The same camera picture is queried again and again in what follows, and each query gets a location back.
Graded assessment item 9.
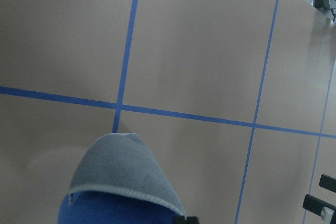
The grey blue denim towel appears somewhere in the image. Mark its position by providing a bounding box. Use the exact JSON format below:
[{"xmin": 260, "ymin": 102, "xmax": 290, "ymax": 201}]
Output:
[{"xmin": 57, "ymin": 133, "xmax": 186, "ymax": 223}]

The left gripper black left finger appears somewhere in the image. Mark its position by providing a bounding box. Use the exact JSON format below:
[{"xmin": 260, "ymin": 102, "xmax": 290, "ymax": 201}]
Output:
[{"xmin": 173, "ymin": 216, "xmax": 199, "ymax": 224}]

